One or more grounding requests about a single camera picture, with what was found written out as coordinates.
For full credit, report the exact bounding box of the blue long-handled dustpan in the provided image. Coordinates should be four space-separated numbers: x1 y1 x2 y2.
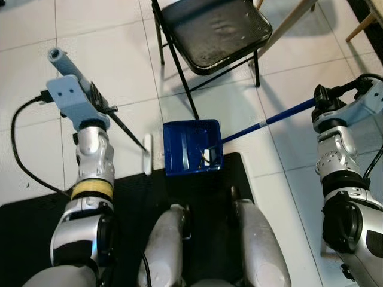
163 99 318 177

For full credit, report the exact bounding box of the small white paper scrap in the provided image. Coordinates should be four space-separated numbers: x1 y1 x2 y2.
203 149 217 165

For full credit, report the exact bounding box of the black folding chair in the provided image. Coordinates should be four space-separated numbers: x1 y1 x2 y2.
151 0 273 120

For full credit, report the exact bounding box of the silver right robot leg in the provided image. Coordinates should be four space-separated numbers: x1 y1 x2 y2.
230 197 292 287

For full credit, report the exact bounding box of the silver robot leg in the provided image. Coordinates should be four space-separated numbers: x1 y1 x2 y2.
230 197 292 287
139 203 192 287

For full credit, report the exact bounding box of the silver left robot leg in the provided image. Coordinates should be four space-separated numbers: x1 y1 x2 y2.
139 203 192 287

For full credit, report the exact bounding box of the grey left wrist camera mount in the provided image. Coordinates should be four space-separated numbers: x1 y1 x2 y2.
47 75 112 130

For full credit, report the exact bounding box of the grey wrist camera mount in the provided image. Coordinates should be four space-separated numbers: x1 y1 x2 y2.
326 81 383 130
47 75 112 130

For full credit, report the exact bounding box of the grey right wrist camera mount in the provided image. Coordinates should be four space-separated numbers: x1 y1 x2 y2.
326 81 383 130

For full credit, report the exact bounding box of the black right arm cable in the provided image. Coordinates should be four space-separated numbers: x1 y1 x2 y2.
344 73 383 180

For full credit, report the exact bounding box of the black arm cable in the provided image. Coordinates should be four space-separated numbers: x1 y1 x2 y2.
344 73 383 180
11 93 68 196

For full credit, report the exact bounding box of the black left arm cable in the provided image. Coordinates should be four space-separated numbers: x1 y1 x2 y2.
11 93 68 196

